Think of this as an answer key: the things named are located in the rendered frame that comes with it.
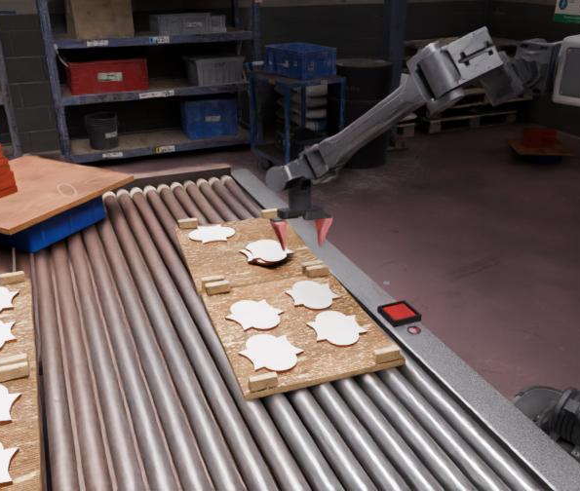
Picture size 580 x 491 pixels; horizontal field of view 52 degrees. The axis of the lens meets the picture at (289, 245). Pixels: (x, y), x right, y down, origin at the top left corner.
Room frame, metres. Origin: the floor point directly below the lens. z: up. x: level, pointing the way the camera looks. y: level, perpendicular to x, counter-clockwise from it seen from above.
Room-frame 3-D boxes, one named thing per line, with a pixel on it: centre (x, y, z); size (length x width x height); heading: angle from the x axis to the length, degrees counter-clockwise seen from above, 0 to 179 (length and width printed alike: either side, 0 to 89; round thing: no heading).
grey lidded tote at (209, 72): (5.80, 0.71, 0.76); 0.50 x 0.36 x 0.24; 119
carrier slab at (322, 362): (1.17, -0.01, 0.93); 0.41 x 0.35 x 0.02; 19
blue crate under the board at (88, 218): (1.75, 0.80, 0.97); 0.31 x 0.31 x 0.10; 63
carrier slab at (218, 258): (1.56, 0.13, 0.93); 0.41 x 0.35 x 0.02; 18
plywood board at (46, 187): (1.80, 0.86, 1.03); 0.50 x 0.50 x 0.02; 63
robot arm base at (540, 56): (1.48, -0.57, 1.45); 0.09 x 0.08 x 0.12; 44
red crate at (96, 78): (5.43, 1.62, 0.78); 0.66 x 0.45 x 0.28; 114
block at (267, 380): (0.94, 0.05, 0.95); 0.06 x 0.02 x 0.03; 109
